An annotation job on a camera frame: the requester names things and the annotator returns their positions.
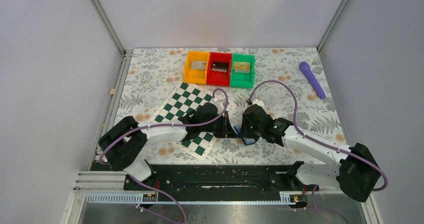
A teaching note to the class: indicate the gold card box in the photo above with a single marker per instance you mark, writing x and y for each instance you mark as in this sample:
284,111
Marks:
241,67

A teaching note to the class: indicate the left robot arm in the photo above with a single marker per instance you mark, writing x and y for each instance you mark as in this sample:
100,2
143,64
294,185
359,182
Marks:
122,144

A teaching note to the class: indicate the blue leather card holder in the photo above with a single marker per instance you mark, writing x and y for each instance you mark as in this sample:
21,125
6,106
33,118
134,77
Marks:
246,141

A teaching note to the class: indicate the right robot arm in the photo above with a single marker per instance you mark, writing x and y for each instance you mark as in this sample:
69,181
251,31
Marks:
351,169

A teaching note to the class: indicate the silver card box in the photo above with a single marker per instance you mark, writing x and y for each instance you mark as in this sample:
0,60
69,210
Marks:
198,65

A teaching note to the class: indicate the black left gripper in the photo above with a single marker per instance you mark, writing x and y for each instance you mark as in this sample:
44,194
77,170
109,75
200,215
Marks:
224,125

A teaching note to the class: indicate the purple toy microphone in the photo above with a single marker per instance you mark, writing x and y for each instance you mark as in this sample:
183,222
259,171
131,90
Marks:
304,67

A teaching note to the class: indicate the red plastic bin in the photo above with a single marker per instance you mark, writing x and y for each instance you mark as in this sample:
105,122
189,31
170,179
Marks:
218,78

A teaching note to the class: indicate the black card box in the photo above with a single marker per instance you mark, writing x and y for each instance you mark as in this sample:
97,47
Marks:
220,67

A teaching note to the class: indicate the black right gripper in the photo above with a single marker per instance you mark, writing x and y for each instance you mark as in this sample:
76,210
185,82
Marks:
247,126

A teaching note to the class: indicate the floral table mat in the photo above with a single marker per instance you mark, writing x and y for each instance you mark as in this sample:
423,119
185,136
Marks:
153,73

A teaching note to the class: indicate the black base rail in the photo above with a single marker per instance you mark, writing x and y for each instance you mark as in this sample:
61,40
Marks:
226,183

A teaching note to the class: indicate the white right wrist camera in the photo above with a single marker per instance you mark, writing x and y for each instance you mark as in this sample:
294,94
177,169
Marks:
257,102

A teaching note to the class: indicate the yellow plastic bin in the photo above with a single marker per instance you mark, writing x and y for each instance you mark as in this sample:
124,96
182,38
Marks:
196,76

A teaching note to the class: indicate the green plastic bin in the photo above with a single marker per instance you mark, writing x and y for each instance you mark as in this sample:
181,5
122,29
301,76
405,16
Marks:
243,80

